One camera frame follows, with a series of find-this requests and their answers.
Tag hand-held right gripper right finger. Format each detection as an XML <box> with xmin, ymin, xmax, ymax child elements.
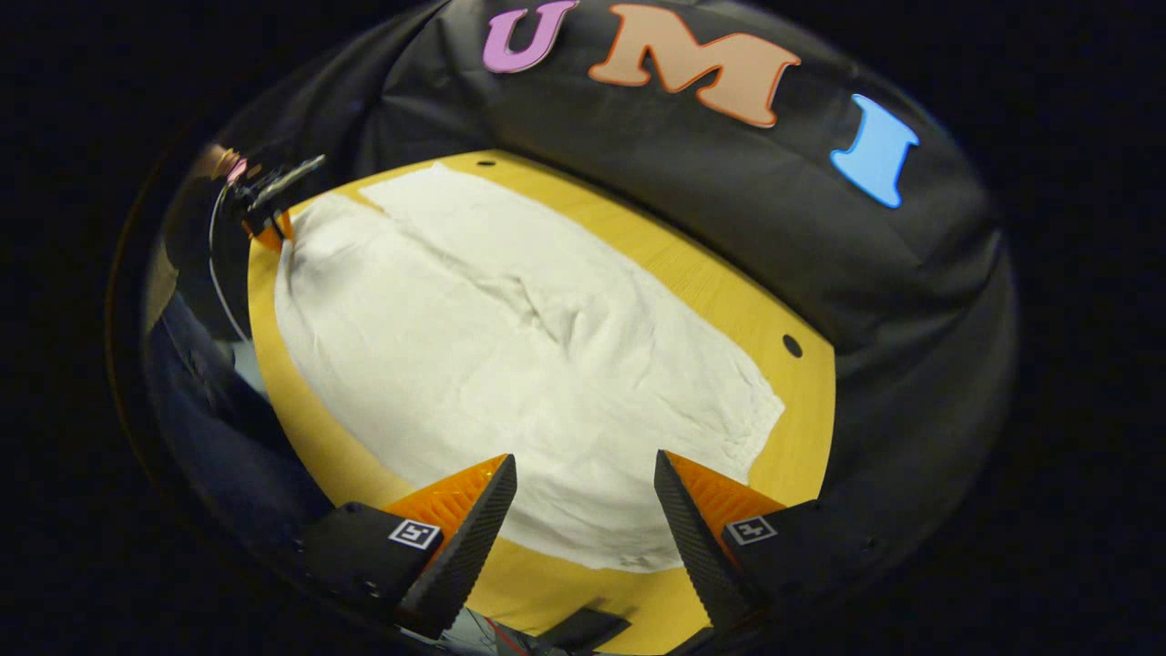
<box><xmin>653</xmin><ymin>449</ymin><xmax>875</xmax><ymax>639</ymax></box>

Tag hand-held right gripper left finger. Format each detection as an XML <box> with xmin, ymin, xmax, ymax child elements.
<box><xmin>301</xmin><ymin>453</ymin><xmax>518</xmax><ymax>641</ymax></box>

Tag dark flat object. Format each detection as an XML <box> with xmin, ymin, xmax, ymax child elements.
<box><xmin>533</xmin><ymin>606</ymin><xmax>631</xmax><ymax>653</ymax></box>

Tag white cable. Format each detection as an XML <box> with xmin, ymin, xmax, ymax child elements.
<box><xmin>208</xmin><ymin>182</ymin><xmax>252</xmax><ymax>343</ymax></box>

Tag white jeans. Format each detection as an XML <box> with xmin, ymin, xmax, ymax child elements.
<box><xmin>273</xmin><ymin>162</ymin><xmax>786</xmax><ymax>573</ymax></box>

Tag black backdrop cloth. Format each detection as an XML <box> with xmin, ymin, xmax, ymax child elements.
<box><xmin>173</xmin><ymin>0</ymin><xmax>1019</xmax><ymax>566</ymax></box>

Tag person's dark blue clothing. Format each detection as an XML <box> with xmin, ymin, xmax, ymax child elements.
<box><xmin>141</xmin><ymin>264</ymin><xmax>338</xmax><ymax>548</ymax></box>

